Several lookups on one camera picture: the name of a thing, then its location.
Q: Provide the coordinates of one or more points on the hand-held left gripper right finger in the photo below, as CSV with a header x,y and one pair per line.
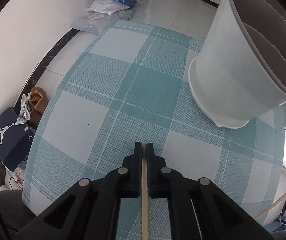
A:
x,y
151,170

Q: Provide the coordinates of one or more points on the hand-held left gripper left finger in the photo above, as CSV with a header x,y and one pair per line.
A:
x,y
138,170

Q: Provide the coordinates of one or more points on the wooden chopstick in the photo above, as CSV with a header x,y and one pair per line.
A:
x,y
144,212

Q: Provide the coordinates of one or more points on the white utensil holder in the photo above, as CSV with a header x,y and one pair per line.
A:
x,y
233,67

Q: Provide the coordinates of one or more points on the teal checked tablecloth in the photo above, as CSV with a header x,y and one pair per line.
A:
x,y
133,92

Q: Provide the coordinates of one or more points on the brown bag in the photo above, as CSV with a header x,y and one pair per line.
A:
x,y
39,102

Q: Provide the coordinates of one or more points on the white patterned plastic bag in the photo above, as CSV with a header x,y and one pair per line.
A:
x,y
24,110

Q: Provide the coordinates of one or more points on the navy shoe box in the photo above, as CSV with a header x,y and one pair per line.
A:
x,y
10,140

